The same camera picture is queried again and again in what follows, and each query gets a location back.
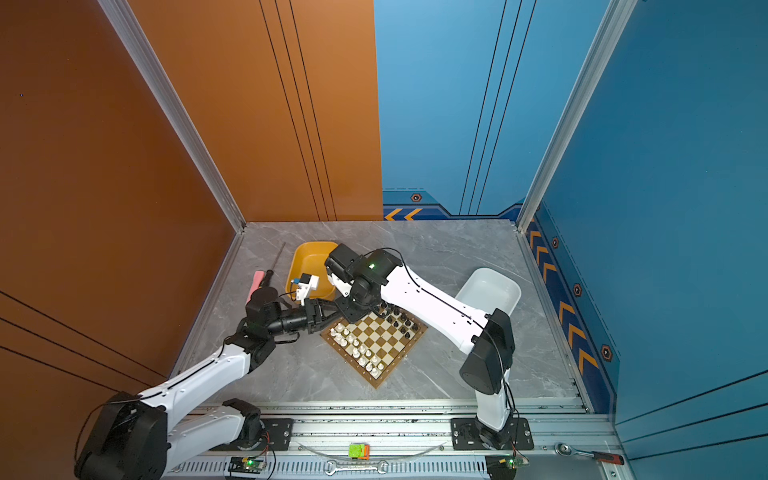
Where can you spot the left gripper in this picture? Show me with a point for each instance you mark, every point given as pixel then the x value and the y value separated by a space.
pixel 320 306

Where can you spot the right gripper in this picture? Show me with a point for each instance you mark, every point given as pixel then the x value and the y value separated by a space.
pixel 351 315

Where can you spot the yellow plastic tray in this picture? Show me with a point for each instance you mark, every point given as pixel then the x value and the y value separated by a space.
pixel 309 258

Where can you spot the white plastic tray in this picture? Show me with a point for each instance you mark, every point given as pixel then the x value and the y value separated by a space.
pixel 488 290

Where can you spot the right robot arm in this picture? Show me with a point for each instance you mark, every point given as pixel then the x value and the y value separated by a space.
pixel 477 321

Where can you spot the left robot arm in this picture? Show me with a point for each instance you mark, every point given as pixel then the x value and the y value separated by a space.
pixel 143 436

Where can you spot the wooden chess board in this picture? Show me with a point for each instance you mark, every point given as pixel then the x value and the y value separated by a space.
pixel 375 345

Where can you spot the left green circuit board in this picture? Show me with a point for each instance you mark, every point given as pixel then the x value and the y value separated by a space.
pixel 247 466

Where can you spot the green circuit board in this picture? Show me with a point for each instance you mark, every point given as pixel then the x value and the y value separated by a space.
pixel 247 466
pixel 504 467

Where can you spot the right green circuit board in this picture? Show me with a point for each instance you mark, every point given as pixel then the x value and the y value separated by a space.
pixel 504 467

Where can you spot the pink flat tool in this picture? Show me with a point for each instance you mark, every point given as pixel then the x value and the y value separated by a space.
pixel 257 279

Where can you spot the orange green small block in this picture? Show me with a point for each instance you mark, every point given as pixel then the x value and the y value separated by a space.
pixel 359 451

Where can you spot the silver combination wrench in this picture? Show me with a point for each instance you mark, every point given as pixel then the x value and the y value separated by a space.
pixel 333 467

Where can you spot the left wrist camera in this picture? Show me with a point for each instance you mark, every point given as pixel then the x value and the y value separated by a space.
pixel 304 285

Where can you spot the yellow handled screwdriver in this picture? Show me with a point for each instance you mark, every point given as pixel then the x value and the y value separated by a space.
pixel 269 273

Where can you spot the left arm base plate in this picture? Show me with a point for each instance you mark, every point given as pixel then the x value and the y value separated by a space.
pixel 265 434

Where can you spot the aluminium rail frame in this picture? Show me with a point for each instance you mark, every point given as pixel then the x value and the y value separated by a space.
pixel 416 447

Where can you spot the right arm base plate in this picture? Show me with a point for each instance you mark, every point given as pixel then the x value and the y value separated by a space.
pixel 471 434

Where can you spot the red handled ratchet wrench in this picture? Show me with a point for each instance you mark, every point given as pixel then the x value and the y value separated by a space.
pixel 566 450

